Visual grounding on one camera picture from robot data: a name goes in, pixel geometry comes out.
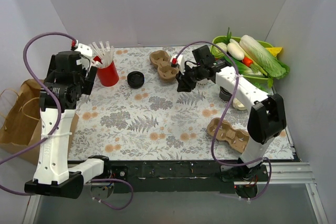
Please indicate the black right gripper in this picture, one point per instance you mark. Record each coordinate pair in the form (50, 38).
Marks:
(185, 80)

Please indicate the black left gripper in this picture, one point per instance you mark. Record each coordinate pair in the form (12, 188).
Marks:
(90, 81)

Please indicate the brown pulp cup carrier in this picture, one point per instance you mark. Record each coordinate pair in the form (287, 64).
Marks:
(236, 138)
(161, 61)

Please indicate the black takeout coffee cup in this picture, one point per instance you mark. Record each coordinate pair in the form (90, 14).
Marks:
(224, 95)

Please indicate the black plastic cup lids stack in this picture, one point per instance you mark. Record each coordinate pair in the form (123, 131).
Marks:
(135, 79)

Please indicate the brown paper bag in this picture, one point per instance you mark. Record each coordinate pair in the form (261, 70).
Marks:
(22, 125)

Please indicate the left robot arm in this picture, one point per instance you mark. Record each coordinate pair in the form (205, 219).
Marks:
(67, 80)

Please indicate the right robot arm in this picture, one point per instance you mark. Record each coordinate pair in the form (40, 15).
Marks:
(267, 116)

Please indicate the red plastic straw cup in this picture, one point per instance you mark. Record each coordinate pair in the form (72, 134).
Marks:
(108, 76)

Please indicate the white wrapped straws bundle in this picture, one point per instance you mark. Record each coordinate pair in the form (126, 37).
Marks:
(103, 55)

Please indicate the round green cabbage toy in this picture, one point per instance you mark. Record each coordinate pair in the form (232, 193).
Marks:
(218, 50)

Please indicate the floral patterned table mat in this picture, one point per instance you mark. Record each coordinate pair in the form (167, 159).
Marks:
(153, 122)

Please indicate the white paper cup stack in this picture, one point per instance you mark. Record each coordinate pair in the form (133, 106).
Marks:
(238, 105)

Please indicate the white radish toy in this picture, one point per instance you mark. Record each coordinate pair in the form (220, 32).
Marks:
(235, 51)

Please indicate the green bok choy toy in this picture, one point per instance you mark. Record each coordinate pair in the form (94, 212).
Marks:
(242, 69)

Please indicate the orange carrot toy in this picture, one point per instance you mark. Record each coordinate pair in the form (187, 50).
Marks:
(247, 61)

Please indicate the green vegetable tray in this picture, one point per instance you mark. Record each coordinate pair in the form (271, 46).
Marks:
(260, 75)

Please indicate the small bok choy toy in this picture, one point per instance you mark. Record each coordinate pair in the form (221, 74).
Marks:
(262, 87)

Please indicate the napa cabbage toy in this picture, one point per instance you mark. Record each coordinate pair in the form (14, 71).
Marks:
(273, 67)

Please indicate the yellow pepper toy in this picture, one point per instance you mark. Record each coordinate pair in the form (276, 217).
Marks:
(275, 51)

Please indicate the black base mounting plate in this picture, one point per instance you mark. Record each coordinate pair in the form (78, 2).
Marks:
(171, 176)

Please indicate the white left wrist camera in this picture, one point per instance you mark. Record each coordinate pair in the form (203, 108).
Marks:
(85, 50)

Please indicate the aluminium frame rail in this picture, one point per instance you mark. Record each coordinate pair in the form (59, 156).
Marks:
(278, 193)

